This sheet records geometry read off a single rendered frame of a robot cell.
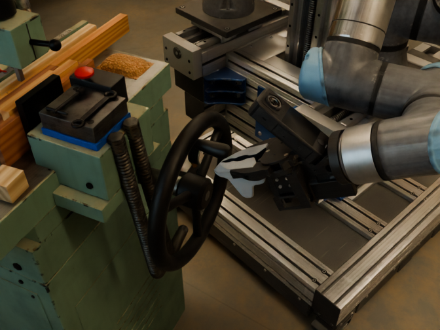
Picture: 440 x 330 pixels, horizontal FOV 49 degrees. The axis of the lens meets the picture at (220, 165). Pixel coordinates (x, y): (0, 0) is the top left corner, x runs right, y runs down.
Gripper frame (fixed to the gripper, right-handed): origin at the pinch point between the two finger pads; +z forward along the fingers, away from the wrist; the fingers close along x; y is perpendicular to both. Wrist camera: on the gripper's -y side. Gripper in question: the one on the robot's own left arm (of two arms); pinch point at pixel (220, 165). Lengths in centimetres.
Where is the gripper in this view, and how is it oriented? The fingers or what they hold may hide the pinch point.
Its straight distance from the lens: 73.6
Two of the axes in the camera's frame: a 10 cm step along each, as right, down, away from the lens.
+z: -7.9, 1.4, 6.0
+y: 4.4, 8.1, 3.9
